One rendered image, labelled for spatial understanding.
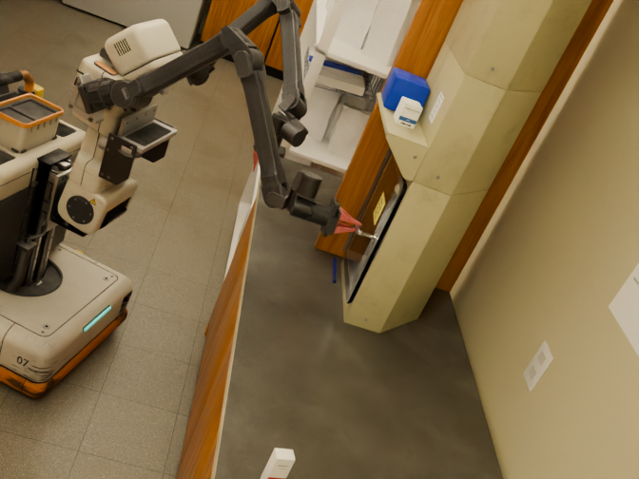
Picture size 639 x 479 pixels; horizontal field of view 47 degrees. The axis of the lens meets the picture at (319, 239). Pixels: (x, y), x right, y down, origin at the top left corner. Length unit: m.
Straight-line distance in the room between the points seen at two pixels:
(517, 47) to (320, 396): 0.95
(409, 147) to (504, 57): 0.31
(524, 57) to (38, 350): 1.83
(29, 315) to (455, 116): 1.69
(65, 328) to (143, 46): 1.06
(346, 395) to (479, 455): 0.36
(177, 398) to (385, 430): 1.39
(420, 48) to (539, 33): 0.44
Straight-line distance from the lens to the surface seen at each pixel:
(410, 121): 1.94
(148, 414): 2.97
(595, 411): 1.71
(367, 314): 2.10
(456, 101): 1.84
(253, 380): 1.78
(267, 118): 2.03
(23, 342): 2.74
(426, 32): 2.16
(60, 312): 2.87
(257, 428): 1.67
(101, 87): 2.27
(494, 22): 1.80
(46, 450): 2.77
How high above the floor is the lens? 2.06
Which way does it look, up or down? 27 degrees down
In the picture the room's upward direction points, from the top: 24 degrees clockwise
